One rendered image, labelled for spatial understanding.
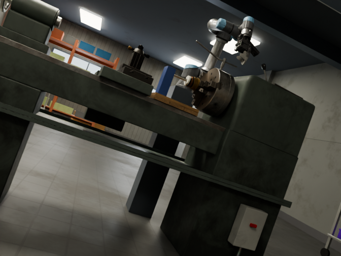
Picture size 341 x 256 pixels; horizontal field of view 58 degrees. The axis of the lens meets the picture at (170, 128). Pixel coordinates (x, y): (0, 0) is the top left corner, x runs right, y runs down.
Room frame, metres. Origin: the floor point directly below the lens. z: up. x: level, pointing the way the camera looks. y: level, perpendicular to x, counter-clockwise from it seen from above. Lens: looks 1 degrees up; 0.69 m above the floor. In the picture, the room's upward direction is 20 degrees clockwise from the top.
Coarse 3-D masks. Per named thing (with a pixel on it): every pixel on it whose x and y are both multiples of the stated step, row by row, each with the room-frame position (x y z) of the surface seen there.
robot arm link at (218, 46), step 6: (216, 36) 2.52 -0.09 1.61; (222, 36) 2.48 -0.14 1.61; (228, 36) 2.49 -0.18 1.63; (216, 42) 2.53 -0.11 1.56; (222, 42) 2.51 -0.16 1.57; (216, 48) 2.53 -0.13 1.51; (222, 48) 2.54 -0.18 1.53; (210, 54) 2.56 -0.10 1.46; (216, 54) 2.54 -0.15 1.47; (210, 60) 2.56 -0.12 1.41; (216, 60) 2.56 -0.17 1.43; (204, 66) 2.59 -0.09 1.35; (210, 66) 2.57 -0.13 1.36; (204, 72) 2.57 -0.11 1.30
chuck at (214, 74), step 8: (208, 72) 2.15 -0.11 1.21; (216, 72) 2.03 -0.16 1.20; (224, 72) 2.04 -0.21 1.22; (208, 80) 2.10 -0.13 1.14; (216, 80) 1.98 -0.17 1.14; (224, 80) 1.97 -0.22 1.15; (200, 88) 2.18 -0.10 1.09; (216, 88) 1.94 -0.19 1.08; (224, 88) 1.96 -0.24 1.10; (208, 96) 2.02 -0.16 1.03; (216, 96) 1.95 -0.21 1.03; (224, 96) 1.96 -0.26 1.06; (200, 104) 2.08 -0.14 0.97; (208, 104) 1.98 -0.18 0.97; (208, 112) 2.06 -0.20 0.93
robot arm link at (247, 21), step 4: (248, 16) 2.05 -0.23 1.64; (244, 20) 2.06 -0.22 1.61; (248, 20) 2.04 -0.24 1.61; (252, 20) 2.04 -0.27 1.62; (244, 24) 2.04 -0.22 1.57; (248, 24) 2.03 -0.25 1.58; (252, 24) 2.04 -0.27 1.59; (240, 28) 2.09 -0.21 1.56; (244, 28) 2.03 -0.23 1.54; (248, 28) 2.03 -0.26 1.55; (252, 28) 2.03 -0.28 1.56
